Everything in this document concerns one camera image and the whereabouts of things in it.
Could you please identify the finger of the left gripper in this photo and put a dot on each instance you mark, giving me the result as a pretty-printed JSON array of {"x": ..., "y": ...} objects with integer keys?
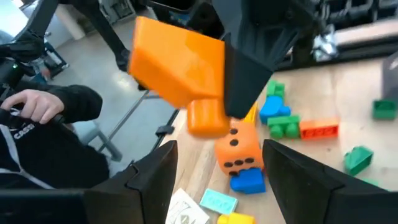
[
  {"x": 124, "y": 60},
  {"x": 248, "y": 62}
]

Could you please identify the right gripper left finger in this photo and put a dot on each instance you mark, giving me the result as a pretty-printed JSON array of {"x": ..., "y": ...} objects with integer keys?
[{"x": 149, "y": 186}]

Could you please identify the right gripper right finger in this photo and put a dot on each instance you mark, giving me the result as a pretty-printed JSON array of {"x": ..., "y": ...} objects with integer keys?
[{"x": 295, "y": 186}]

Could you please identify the blue toy block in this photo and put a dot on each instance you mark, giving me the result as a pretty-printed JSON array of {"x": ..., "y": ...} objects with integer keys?
[
  {"x": 248, "y": 182},
  {"x": 273, "y": 107}
]

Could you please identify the orange toy block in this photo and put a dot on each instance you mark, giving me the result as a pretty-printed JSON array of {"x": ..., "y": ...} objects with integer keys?
[{"x": 177, "y": 62}]

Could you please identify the orange foam die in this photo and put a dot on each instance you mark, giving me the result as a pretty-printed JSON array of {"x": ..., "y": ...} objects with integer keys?
[{"x": 245, "y": 149}]

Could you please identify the yellow toy block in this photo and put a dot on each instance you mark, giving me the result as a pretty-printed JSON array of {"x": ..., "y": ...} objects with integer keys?
[{"x": 236, "y": 219}]

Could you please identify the gold playing card box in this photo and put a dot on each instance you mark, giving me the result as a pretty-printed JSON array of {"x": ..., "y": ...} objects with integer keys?
[{"x": 186, "y": 211}]

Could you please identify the grey metal stand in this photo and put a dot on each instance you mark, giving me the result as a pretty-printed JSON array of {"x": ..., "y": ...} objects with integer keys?
[{"x": 109, "y": 152}]

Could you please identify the black table clamp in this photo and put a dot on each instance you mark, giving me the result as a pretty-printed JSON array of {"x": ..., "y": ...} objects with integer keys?
[{"x": 164, "y": 130}]

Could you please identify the orange toy brick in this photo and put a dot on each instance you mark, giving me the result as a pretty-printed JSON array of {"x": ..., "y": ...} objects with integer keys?
[{"x": 318, "y": 129}]

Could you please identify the mint flat toy plate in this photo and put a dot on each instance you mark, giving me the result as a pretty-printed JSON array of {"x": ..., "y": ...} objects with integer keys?
[{"x": 217, "y": 201}]

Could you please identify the person's hand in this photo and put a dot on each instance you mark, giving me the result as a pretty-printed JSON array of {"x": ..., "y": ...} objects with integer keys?
[{"x": 34, "y": 105}]

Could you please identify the person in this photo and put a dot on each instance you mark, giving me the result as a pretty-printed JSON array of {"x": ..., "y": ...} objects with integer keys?
[{"x": 46, "y": 155}]

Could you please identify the small green toy block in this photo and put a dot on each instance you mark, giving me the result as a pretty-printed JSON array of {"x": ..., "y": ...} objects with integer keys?
[{"x": 384, "y": 109}]

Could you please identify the clear smoky plastic container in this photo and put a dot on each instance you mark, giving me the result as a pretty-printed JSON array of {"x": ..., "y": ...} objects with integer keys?
[{"x": 391, "y": 77}]

